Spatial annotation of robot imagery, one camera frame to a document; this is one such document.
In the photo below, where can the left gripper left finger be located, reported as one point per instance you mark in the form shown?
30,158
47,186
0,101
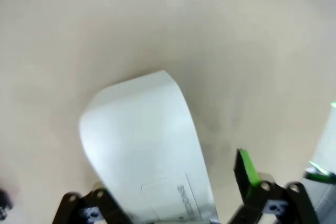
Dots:
71,205

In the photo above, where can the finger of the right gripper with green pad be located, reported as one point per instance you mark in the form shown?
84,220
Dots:
333,104
319,174

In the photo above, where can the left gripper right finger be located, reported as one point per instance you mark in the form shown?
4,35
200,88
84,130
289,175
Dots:
252,190

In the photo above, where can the pale green cup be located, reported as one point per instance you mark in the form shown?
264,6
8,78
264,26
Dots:
329,142

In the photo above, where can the white rectangular box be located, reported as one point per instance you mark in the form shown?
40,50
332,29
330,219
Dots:
141,134

